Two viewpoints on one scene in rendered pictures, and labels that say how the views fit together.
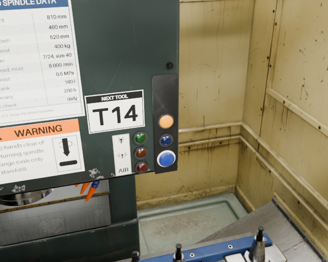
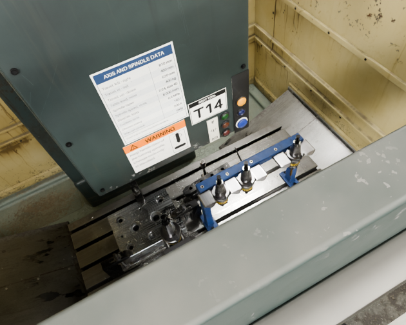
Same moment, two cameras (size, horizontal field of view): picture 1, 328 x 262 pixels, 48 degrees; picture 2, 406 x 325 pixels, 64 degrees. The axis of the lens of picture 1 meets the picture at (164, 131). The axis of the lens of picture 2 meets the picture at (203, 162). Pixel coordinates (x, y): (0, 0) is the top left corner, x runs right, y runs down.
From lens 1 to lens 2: 0.33 m
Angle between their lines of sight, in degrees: 27
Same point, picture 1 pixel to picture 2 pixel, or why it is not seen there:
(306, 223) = (317, 105)
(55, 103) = (169, 115)
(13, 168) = (146, 160)
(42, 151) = (164, 144)
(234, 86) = not seen: outside the picture
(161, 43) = (237, 54)
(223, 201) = not seen: hidden behind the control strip
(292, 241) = (307, 120)
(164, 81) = (240, 77)
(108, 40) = (200, 64)
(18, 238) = not seen: hidden behind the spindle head
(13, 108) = (142, 128)
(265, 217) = (284, 104)
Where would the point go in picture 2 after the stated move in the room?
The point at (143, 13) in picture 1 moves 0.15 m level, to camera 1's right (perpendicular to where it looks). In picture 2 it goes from (224, 39) to (296, 21)
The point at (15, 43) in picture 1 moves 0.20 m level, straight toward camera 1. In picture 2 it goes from (140, 89) to (196, 154)
